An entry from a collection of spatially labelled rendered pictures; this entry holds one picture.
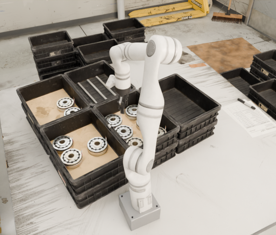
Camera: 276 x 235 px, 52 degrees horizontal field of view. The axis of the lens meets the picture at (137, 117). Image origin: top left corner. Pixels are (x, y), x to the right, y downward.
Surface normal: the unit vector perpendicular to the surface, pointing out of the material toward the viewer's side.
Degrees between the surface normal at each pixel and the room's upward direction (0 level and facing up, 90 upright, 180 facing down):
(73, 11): 90
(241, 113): 0
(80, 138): 0
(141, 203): 86
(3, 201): 0
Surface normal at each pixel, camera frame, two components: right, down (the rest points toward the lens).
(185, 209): 0.00, -0.74
